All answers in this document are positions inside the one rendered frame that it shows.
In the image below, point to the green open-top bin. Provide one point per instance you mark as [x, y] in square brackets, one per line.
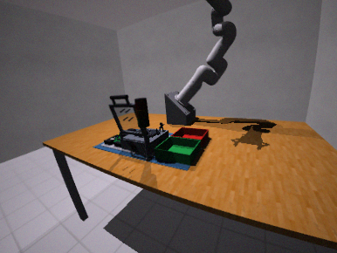
[179, 150]

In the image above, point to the green circuit board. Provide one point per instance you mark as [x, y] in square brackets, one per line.
[117, 138]

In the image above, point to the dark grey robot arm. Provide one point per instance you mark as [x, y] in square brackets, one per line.
[226, 30]

